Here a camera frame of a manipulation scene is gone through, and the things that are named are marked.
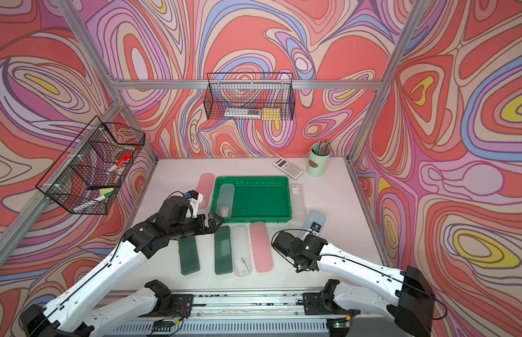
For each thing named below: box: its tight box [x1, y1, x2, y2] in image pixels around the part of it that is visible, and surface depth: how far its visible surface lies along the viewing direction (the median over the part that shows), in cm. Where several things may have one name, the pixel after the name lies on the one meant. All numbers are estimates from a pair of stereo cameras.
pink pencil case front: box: [249, 221, 273, 274], surface depth 88 cm
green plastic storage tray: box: [210, 175, 293, 223], surface depth 105 cm
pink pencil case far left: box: [195, 172, 215, 210], surface depth 113 cm
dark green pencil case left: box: [178, 235, 200, 276], surface depth 84 cm
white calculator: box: [272, 157, 305, 180], surface depth 117 cm
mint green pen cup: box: [305, 142, 332, 177], surface depth 107 cm
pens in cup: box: [317, 139, 332, 156], surface depth 106 cm
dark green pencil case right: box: [214, 225, 233, 276], surface depth 87 cm
